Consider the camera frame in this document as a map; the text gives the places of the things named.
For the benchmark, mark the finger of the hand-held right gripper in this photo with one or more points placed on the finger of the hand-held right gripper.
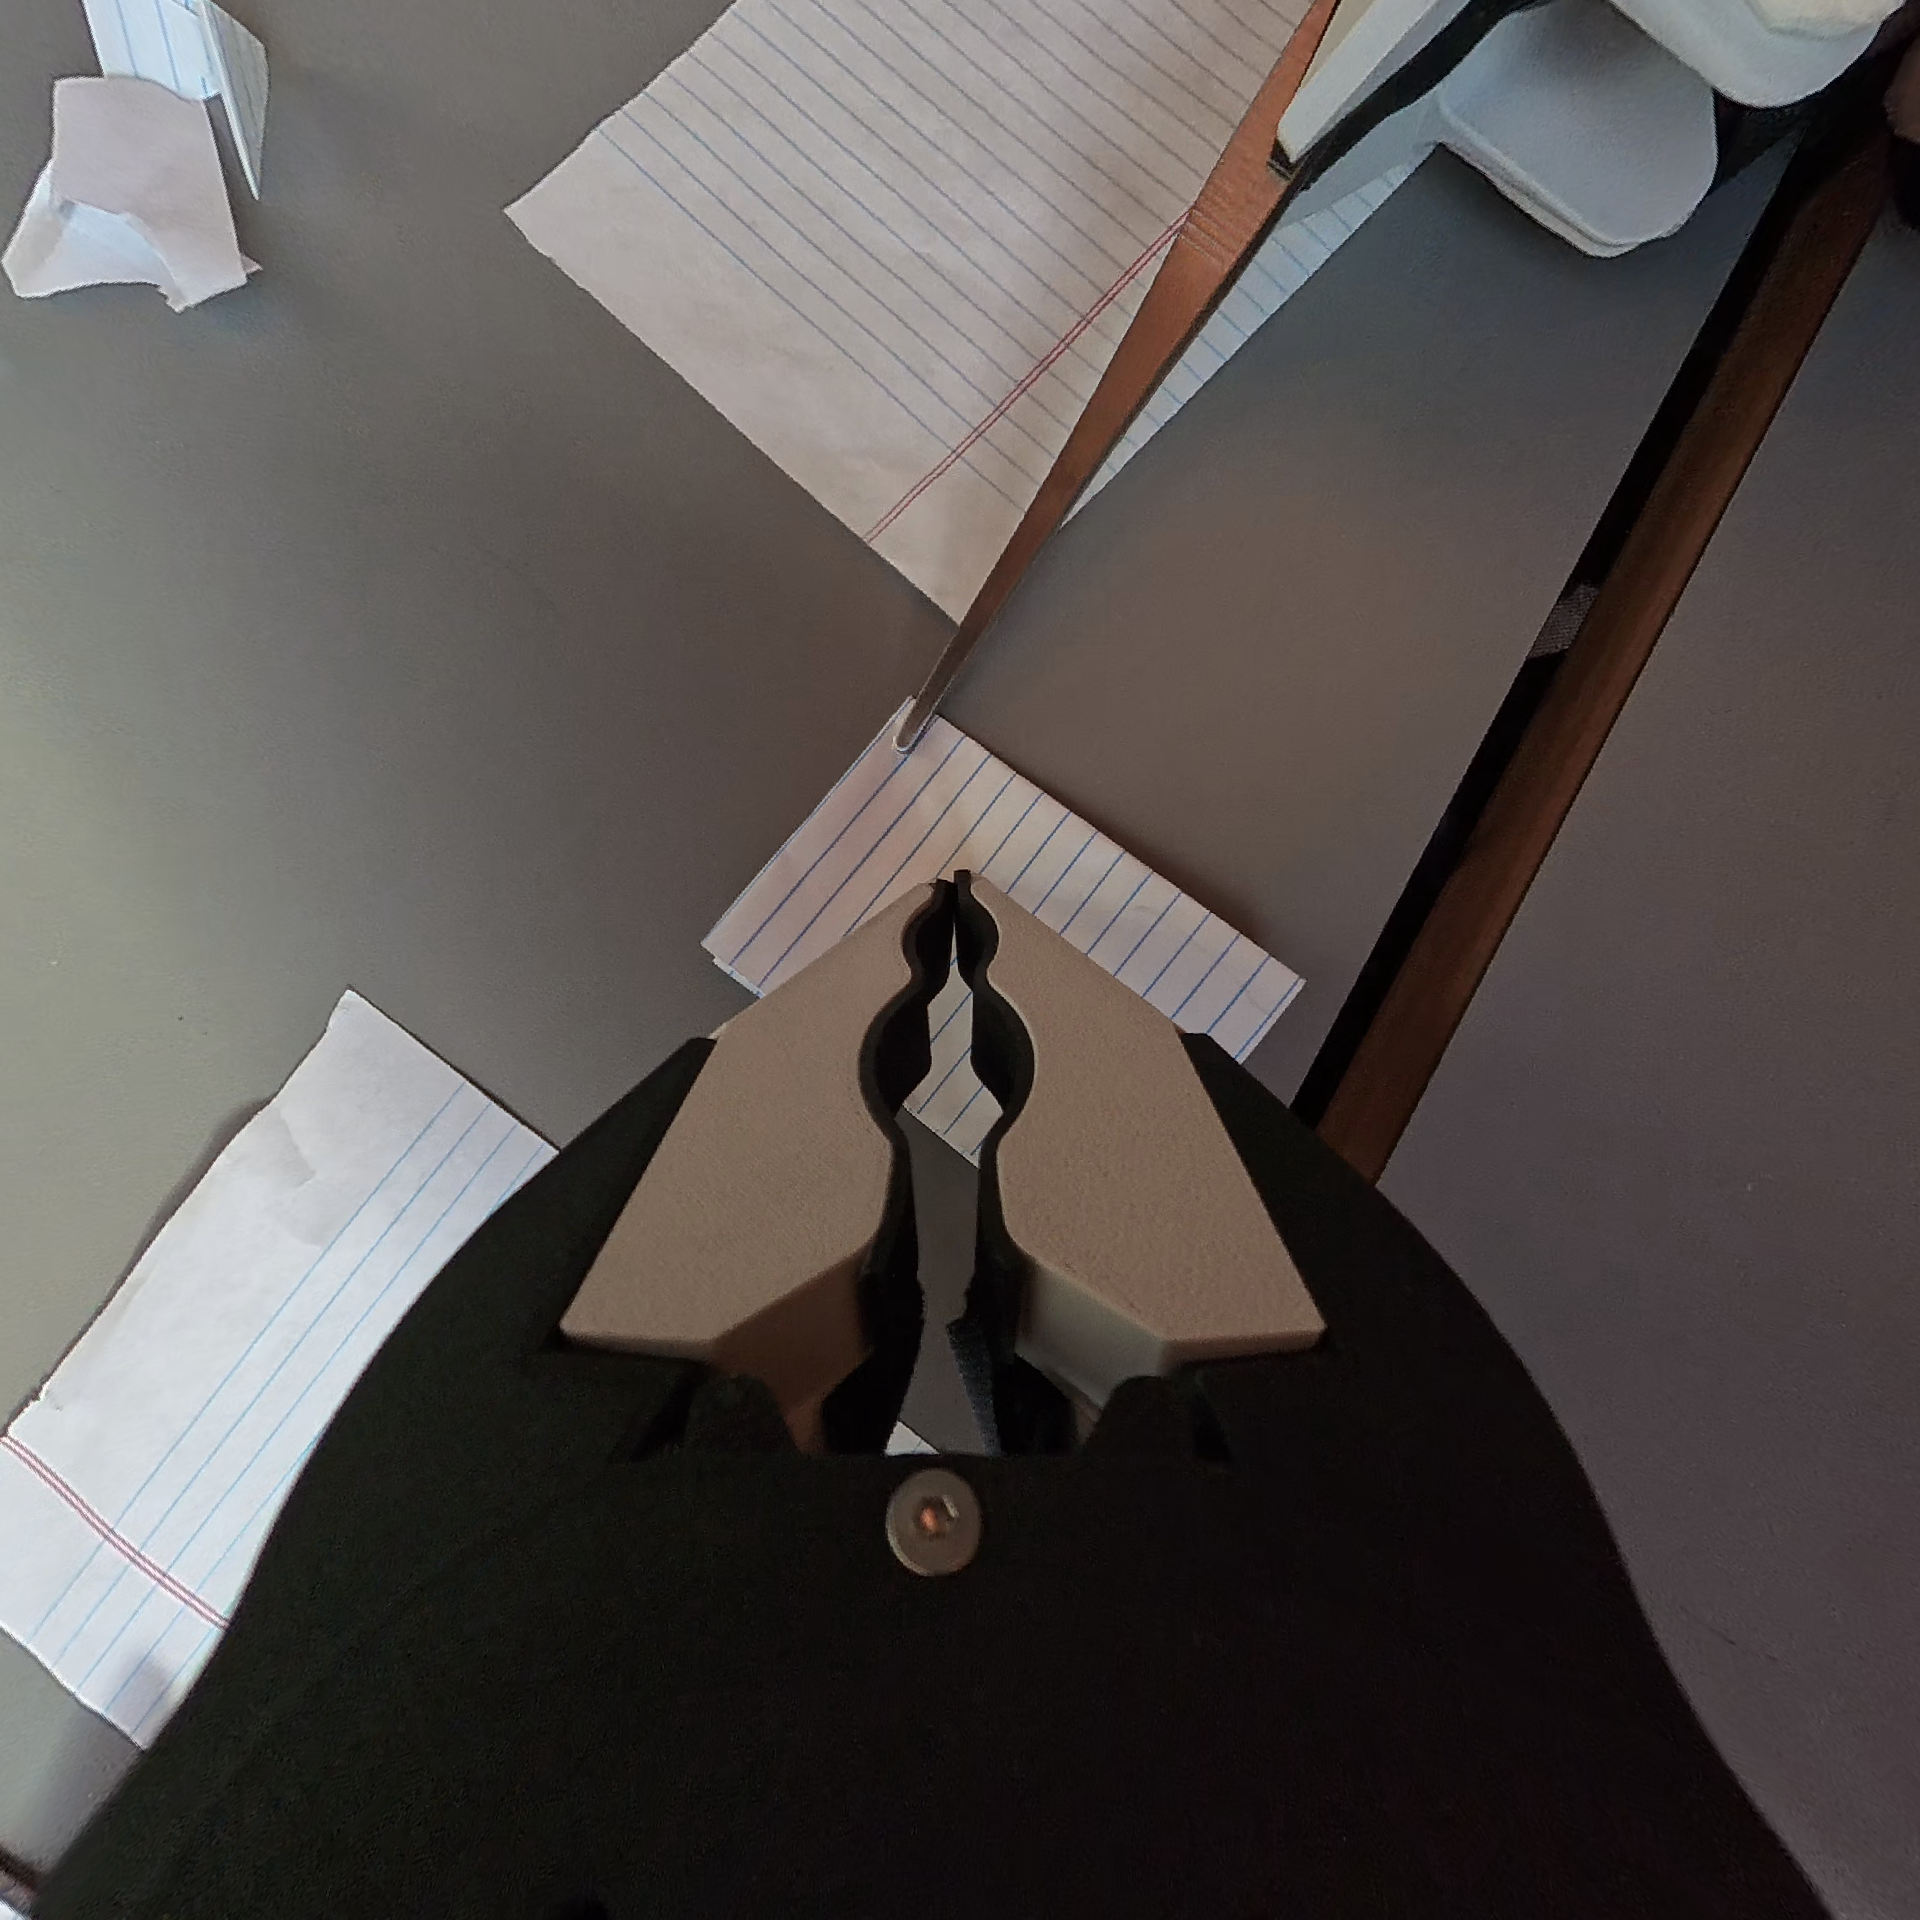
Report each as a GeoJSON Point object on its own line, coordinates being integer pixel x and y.
{"type": "Point", "coordinates": [1335, 76]}

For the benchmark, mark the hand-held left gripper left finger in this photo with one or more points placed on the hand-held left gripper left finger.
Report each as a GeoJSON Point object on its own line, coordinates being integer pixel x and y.
{"type": "Point", "coordinates": [735, 1200]}

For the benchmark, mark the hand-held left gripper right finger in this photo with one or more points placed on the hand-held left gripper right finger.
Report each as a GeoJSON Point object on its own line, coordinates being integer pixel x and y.
{"type": "Point", "coordinates": [1156, 1200]}

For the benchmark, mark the lined paper sheet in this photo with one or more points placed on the lined paper sheet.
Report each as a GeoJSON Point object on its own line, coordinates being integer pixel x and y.
{"type": "Point", "coordinates": [1079, 901]}
{"type": "Point", "coordinates": [839, 269]}
{"type": "Point", "coordinates": [224, 1348]}

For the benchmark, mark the crumpled white paper scrap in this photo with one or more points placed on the crumpled white paper scrap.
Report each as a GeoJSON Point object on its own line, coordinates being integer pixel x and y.
{"type": "Point", "coordinates": [119, 195]}

